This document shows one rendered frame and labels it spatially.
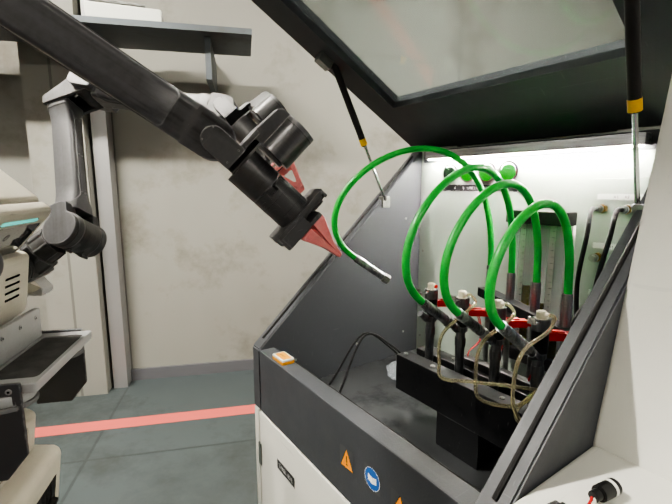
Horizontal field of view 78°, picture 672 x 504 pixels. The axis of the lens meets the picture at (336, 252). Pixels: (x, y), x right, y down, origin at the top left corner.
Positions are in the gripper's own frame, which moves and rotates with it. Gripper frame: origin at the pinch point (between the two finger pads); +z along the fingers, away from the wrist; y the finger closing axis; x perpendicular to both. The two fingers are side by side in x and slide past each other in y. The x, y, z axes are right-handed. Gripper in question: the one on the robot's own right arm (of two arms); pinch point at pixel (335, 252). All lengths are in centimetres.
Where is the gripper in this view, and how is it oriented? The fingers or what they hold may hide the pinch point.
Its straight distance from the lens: 66.3
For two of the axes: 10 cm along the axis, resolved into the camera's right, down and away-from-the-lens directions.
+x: -3.1, -1.4, 9.4
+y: 6.5, -7.5, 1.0
